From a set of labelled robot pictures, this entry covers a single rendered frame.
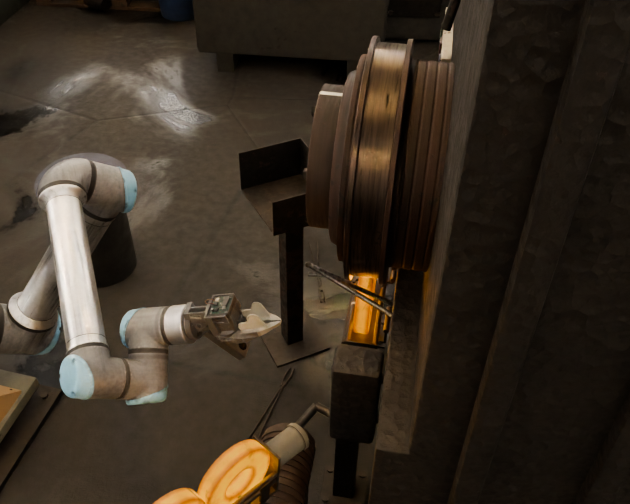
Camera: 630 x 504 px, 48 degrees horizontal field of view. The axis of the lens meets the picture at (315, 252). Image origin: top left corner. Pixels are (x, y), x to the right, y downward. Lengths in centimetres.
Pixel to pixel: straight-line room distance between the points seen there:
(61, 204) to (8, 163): 179
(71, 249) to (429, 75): 92
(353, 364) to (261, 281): 134
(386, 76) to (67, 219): 89
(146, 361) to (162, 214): 151
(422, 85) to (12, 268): 209
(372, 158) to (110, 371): 75
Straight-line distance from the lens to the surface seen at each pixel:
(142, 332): 165
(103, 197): 192
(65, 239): 175
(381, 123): 118
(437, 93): 124
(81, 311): 164
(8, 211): 328
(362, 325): 157
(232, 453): 133
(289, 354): 247
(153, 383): 163
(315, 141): 127
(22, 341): 230
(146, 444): 232
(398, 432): 125
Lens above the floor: 191
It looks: 42 degrees down
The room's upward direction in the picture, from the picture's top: 1 degrees clockwise
